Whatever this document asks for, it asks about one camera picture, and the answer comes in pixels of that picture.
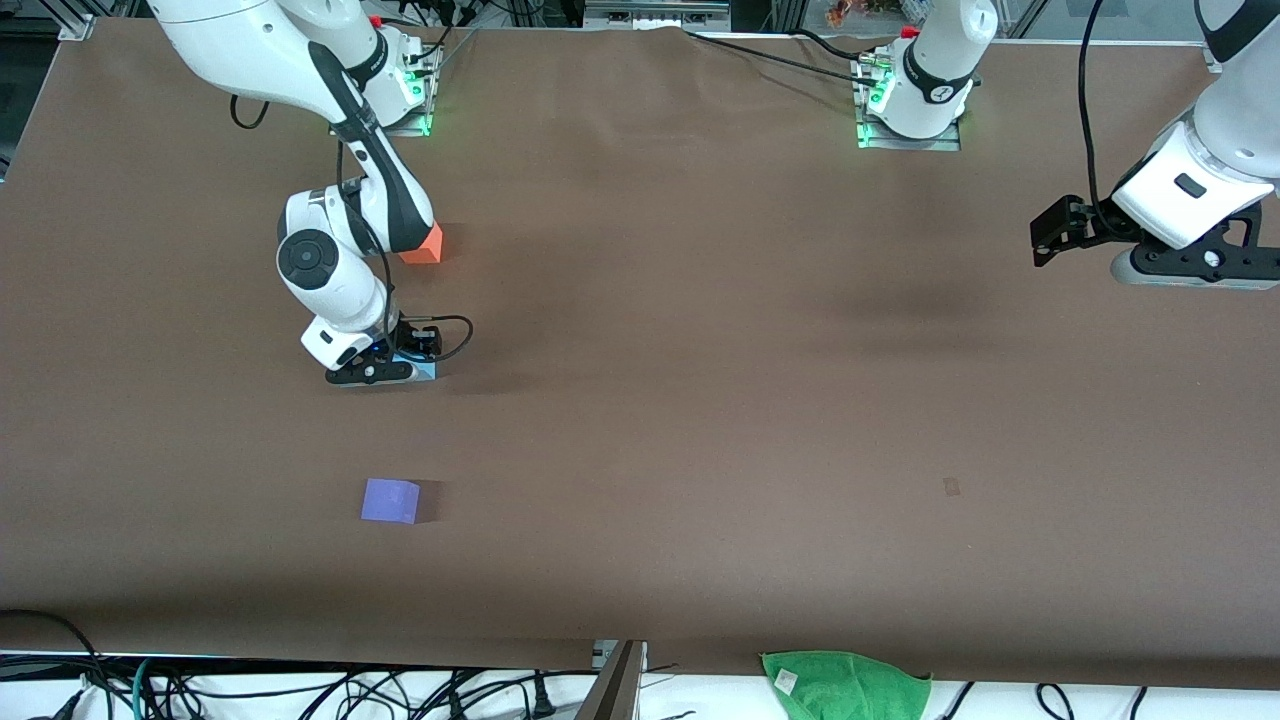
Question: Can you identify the black base power cable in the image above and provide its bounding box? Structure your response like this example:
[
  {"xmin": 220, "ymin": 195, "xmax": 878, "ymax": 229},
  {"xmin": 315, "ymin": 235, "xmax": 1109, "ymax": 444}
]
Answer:
[{"xmin": 685, "ymin": 28, "xmax": 886, "ymax": 83}]

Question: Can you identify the teal cable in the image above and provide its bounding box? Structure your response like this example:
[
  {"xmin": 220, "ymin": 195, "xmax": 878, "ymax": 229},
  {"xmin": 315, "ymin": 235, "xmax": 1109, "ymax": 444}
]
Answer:
[{"xmin": 128, "ymin": 657, "xmax": 166, "ymax": 720}]

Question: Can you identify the aluminium frame bracket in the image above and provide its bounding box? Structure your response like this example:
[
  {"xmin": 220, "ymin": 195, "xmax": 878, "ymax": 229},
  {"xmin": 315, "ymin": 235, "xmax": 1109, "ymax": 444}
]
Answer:
[{"xmin": 50, "ymin": 0, "xmax": 98, "ymax": 41}]

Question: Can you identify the brown paper table cover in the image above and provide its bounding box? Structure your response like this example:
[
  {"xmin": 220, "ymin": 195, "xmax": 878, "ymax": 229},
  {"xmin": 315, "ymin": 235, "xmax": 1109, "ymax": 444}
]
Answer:
[{"xmin": 0, "ymin": 18, "xmax": 1280, "ymax": 691}]

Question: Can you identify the purple foam block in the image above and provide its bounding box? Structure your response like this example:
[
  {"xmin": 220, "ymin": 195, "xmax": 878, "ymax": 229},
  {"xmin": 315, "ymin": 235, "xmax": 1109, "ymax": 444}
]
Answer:
[{"xmin": 360, "ymin": 477, "xmax": 421, "ymax": 525}]

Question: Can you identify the silver rack device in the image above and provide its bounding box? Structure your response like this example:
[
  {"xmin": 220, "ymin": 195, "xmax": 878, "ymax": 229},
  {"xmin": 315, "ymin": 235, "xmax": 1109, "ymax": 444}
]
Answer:
[{"xmin": 585, "ymin": 0, "xmax": 731, "ymax": 31}]

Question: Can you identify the thick black floor cable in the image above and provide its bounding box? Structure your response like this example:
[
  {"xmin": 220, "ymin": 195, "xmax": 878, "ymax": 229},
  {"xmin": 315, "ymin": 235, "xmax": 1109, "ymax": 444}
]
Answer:
[{"xmin": 0, "ymin": 608, "xmax": 106, "ymax": 720}]

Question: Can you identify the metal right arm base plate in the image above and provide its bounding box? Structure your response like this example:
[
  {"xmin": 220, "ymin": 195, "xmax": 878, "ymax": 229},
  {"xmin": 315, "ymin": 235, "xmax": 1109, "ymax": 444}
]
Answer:
[{"xmin": 328, "ymin": 45, "xmax": 441, "ymax": 137}]

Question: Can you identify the orange foam block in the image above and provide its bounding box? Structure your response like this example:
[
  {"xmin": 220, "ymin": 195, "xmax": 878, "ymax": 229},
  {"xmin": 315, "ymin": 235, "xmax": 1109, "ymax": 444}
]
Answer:
[{"xmin": 400, "ymin": 222, "xmax": 444, "ymax": 265}]

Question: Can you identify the aluminium profile post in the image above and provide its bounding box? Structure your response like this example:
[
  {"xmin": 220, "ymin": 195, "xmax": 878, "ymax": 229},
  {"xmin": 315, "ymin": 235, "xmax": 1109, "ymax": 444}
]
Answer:
[{"xmin": 575, "ymin": 640, "xmax": 649, "ymax": 720}]

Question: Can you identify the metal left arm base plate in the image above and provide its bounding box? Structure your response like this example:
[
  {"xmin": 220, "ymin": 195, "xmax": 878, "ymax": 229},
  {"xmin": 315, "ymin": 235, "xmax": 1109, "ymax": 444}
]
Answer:
[{"xmin": 855, "ymin": 55, "xmax": 963, "ymax": 152}]

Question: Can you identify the green microfibre cloth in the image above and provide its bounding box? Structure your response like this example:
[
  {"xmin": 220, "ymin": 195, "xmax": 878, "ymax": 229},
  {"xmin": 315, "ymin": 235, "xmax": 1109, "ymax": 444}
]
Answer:
[{"xmin": 760, "ymin": 650, "xmax": 933, "ymax": 720}]

